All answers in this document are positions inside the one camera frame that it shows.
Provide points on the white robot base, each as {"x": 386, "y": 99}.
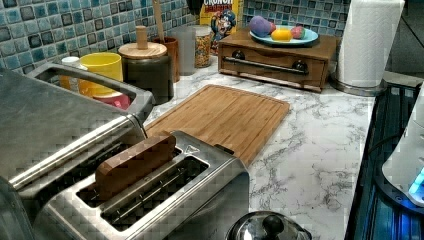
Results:
{"x": 404, "y": 168}

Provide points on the black toaster lever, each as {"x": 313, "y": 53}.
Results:
{"x": 227, "y": 150}

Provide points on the silver two-slot toaster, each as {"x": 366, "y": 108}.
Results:
{"x": 196, "y": 196}

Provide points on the bamboo cutting board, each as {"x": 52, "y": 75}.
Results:
{"x": 239, "y": 120}

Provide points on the brown utensil holder cup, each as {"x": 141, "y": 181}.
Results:
{"x": 172, "y": 53}

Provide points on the dark canister with wooden lid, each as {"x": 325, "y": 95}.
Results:
{"x": 147, "y": 65}

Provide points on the jar of colourful cereal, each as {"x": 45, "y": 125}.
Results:
{"x": 202, "y": 45}

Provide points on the frosted clear glass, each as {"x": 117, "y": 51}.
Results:
{"x": 185, "y": 36}

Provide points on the red pink container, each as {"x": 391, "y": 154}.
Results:
{"x": 116, "y": 99}

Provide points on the yellow cereal box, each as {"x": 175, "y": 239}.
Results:
{"x": 222, "y": 17}

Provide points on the purple toy fruit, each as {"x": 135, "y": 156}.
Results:
{"x": 260, "y": 26}

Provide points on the wooden drawer box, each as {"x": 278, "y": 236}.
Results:
{"x": 303, "y": 65}

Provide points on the yellow toy lemon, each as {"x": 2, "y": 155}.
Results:
{"x": 281, "y": 34}

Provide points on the brown toast slice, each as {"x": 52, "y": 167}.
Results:
{"x": 124, "y": 169}

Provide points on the yellow plastic cup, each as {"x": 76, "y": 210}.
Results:
{"x": 105, "y": 64}

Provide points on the pink green toy fruit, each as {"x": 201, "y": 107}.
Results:
{"x": 298, "y": 32}

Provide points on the light blue plate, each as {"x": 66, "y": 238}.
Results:
{"x": 309, "y": 37}

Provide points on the silver paper towel base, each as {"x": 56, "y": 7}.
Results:
{"x": 358, "y": 91}

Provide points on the white paper towel roll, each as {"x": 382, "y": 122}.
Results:
{"x": 367, "y": 41}

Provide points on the wooden utensil handle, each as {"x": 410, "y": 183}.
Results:
{"x": 158, "y": 20}

